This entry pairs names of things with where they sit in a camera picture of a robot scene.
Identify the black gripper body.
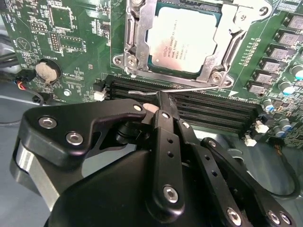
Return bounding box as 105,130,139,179
48,150,219,227

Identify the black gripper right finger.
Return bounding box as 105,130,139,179
167,92,297,227

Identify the silver CPU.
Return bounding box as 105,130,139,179
144,6,223,74

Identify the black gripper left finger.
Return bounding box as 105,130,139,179
18,91,187,215

